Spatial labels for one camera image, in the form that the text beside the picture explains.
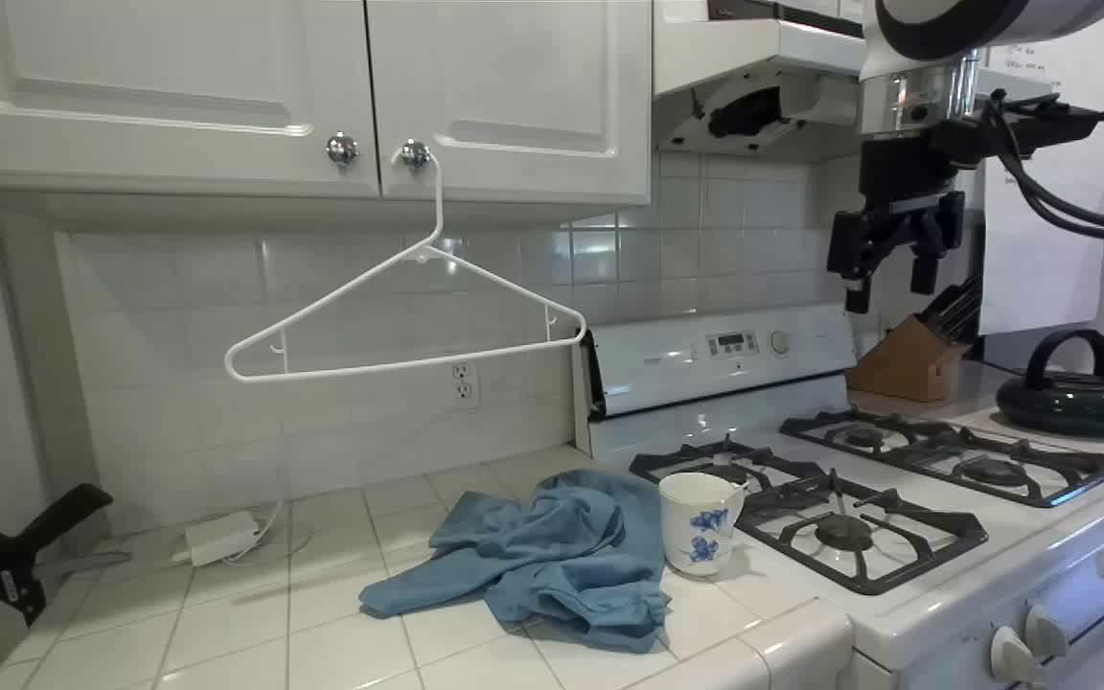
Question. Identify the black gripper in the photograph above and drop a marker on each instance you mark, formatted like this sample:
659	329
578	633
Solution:
892	228

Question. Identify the white mug blue flowers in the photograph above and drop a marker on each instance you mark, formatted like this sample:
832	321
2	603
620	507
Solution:
696	523

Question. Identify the white plastic clothes hanger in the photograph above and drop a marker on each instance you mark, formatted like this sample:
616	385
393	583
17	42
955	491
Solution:
323	300

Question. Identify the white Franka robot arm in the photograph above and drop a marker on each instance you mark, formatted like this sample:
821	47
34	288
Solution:
959	22

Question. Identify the white stove knob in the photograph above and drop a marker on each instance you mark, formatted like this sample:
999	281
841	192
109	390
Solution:
1014	654
1043	631

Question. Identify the silver cabinet knob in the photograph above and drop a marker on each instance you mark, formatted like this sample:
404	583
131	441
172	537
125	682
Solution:
342	148
417	150

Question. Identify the wooden knife block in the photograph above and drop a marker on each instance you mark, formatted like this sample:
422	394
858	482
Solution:
910	364

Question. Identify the white paper sheet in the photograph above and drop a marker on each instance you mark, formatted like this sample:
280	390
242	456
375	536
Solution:
1043	256

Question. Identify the white gas stove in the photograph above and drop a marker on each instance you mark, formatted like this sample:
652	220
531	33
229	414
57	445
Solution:
706	385

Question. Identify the black stove grate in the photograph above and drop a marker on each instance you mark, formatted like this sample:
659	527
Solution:
844	529
993	470

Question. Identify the black kettle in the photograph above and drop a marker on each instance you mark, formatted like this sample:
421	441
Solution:
1070	403

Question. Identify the white range hood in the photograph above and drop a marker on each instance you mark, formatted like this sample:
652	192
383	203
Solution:
758	50

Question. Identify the white cabinet door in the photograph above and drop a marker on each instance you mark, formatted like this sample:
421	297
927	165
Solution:
154	79
516	79

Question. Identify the blue cloth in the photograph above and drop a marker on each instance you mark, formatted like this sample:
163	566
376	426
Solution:
555	562

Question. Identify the white power adapter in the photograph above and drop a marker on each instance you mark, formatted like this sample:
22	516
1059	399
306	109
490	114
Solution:
222	537

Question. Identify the white wall outlet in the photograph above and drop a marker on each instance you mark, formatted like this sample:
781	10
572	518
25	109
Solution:
467	385

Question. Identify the black clamp mount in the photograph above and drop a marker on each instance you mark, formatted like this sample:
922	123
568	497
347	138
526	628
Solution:
29	548

